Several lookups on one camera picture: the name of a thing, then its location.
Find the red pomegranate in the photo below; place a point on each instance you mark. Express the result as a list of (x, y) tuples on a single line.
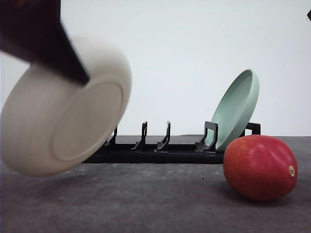
[(260, 168)]

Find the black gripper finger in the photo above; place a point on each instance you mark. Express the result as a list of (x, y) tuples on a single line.
[(32, 30)]

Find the black gripper finger tip at edge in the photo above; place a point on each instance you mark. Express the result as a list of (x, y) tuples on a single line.
[(309, 14)]

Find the green plate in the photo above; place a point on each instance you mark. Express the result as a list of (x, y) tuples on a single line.
[(234, 108)]

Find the white plate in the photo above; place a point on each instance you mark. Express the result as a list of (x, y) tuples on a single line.
[(53, 123)]

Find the black plastic dish rack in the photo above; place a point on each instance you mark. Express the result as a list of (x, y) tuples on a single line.
[(205, 152)]

